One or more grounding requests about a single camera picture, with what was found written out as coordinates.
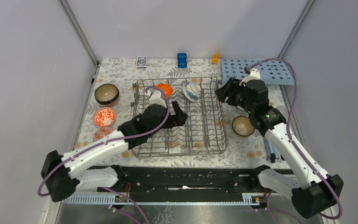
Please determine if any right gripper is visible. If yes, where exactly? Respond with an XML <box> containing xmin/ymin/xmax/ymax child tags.
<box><xmin>214</xmin><ymin>77</ymin><xmax>254</xmax><ymax>114</ymax></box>

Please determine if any grey wire dish rack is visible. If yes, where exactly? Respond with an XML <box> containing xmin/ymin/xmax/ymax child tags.
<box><xmin>131</xmin><ymin>77</ymin><xmax>228</xmax><ymax>157</ymax></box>

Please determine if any orange bowl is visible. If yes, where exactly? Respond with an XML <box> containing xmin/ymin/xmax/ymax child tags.
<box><xmin>156</xmin><ymin>83</ymin><xmax>173</xmax><ymax>97</ymax></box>

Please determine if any dark brown patterned bowl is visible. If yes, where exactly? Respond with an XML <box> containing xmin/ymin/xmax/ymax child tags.
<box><xmin>232</xmin><ymin>116</ymin><xmax>255</xmax><ymax>137</ymax></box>

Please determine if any red and white bowl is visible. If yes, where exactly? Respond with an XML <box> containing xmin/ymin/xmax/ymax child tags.
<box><xmin>93</xmin><ymin>107</ymin><xmax>117</xmax><ymax>127</ymax></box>

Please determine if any brown glazed bowl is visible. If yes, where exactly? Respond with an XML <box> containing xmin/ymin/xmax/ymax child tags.
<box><xmin>94</xmin><ymin>84</ymin><xmax>120</xmax><ymax>105</ymax></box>

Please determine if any blue zigzag patterned bowl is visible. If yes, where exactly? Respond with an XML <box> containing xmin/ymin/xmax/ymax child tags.
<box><xmin>93</xmin><ymin>126</ymin><xmax>114</xmax><ymax>142</ymax></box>

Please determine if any pale green bowl back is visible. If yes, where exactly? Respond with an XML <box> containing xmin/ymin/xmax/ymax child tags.
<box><xmin>236</xmin><ymin>106</ymin><xmax>248</xmax><ymax>112</ymax></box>

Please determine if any blue floral white bowl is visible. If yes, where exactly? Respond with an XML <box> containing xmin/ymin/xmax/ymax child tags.
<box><xmin>182</xmin><ymin>82</ymin><xmax>202</xmax><ymax>102</ymax></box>

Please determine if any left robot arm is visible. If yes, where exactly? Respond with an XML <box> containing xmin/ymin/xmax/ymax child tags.
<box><xmin>37</xmin><ymin>86</ymin><xmax>188</xmax><ymax>202</ymax></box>

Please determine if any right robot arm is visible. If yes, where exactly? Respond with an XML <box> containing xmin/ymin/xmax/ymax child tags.
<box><xmin>215</xmin><ymin>69</ymin><xmax>344</xmax><ymax>218</ymax></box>

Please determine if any orange toy block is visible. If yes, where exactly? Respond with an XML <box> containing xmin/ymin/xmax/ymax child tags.
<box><xmin>212</xmin><ymin>54</ymin><xmax>220</xmax><ymax>64</ymax></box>

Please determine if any blue toy car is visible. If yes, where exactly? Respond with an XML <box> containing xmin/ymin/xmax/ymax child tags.
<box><xmin>177</xmin><ymin>53</ymin><xmax>187</xmax><ymax>69</ymax></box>

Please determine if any light blue perforated board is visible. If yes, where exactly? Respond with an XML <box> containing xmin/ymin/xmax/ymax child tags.
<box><xmin>220</xmin><ymin>58</ymin><xmax>295</xmax><ymax>85</ymax></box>

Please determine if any playing card box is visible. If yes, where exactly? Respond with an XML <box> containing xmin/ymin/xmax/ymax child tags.
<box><xmin>136</xmin><ymin>56</ymin><xmax>148</xmax><ymax>69</ymax></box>

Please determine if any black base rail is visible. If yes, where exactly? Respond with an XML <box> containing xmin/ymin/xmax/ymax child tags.
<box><xmin>111</xmin><ymin>165</ymin><xmax>265</xmax><ymax>200</ymax></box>

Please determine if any white slotted cable duct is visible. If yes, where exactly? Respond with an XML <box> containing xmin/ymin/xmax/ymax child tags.
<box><xmin>62</xmin><ymin>193</ymin><xmax>261</xmax><ymax>206</ymax></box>

